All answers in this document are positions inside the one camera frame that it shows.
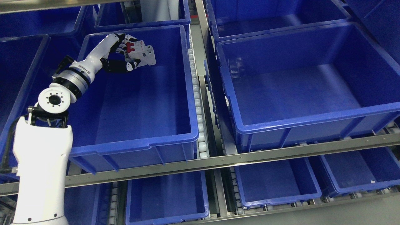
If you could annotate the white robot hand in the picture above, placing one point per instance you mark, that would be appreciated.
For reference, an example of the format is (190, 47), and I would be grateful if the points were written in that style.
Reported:
(112, 43)

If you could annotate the white red circuit breaker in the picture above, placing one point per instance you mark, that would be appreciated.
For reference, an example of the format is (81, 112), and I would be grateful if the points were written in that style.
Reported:
(147, 57)

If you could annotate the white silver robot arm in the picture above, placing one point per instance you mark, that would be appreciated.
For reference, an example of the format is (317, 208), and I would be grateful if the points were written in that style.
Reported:
(39, 143)

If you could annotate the blue bin upper middle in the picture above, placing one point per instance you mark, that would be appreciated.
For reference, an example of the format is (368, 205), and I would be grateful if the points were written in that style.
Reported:
(142, 13)

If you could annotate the large blue bin left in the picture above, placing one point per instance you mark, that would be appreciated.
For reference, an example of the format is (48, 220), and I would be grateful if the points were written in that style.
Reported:
(142, 118)

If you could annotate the large blue bin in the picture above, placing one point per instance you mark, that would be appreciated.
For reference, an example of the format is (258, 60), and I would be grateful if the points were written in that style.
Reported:
(315, 84)
(142, 118)

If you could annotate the blue bin far left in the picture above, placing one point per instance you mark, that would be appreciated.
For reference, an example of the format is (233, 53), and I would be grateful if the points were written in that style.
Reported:
(21, 59)

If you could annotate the blue bin upper right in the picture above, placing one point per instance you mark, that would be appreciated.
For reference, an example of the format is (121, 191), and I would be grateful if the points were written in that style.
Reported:
(233, 19)

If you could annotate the white roller track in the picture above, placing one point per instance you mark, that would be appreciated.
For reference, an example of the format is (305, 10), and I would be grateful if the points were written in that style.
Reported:
(202, 141)

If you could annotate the blue bin lower middle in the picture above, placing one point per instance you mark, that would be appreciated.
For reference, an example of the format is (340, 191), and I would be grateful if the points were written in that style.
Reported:
(167, 199)

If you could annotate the large blue bin right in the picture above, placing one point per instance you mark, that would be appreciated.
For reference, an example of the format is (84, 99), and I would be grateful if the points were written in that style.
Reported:
(315, 84)

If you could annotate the blue bin lower far right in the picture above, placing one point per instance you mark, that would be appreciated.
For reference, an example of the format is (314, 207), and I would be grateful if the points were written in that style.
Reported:
(354, 171)

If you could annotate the metal shelf rail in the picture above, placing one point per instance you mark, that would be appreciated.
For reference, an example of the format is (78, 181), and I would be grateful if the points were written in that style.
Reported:
(234, 160)

